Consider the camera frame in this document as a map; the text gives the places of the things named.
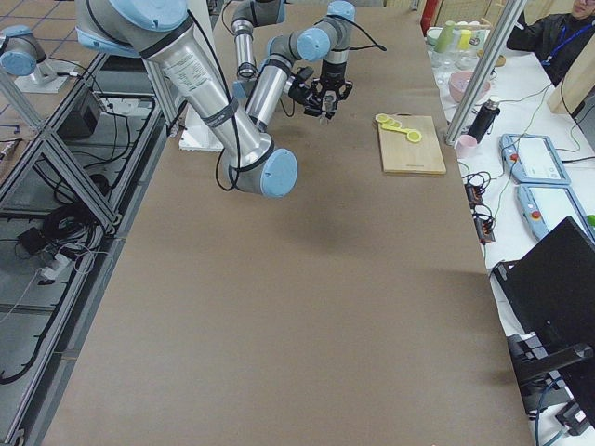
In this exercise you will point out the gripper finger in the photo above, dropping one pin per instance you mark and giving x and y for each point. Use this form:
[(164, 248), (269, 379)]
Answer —
[(344, 90), (317, 91)]

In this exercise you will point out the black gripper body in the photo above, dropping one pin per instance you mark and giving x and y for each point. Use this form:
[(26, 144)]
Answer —
[(297, 94), (333, 72)]

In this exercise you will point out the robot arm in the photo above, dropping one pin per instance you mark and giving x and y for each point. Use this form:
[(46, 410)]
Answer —
[(308, 65), (162, 32)]

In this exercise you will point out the green plastic cup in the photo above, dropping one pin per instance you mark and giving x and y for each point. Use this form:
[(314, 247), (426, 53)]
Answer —
[(445, 37)]

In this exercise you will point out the yellow plastic cup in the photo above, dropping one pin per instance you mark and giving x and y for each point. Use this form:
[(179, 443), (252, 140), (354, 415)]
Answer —
[(463, 43)]

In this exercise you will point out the pink plastic cup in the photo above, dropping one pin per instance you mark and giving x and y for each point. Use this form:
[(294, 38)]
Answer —
[(465, 146)]

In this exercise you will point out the yellow plastic spoon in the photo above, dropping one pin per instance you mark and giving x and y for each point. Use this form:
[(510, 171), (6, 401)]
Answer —
[(398, 130)]

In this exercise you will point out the bamboo cutting board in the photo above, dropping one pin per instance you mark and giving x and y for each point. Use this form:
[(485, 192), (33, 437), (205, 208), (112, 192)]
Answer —
[(400, 156)]

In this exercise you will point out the pink bowl with ice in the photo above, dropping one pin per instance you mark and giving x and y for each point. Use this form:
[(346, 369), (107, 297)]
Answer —
[(458, 83)]

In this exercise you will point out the black thermos bottle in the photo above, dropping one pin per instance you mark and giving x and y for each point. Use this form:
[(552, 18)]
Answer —
[(484, 118)]

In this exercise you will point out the far blue teach pendant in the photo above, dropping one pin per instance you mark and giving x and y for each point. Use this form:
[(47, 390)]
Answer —
[(532, 159)]

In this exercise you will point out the blue teach pendant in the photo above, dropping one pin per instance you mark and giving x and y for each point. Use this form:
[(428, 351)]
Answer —
[(532, 159), (545, 206)]

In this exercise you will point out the person in black jacket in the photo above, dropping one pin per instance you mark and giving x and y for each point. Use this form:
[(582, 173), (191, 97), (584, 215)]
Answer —
[(556, 40)]

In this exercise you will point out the near blue teach pendant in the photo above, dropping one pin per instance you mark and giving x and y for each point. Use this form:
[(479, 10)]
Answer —
[(545, 206)]

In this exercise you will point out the black computer monitor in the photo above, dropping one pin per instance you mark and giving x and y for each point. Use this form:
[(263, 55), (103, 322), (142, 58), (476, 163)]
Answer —
[(551, 293)]

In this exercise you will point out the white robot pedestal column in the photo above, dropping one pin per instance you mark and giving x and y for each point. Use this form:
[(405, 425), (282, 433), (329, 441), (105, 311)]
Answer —
[(197, 136)]

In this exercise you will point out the aluminium frame post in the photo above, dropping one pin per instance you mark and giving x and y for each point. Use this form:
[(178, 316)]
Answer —
[(495, 42)]

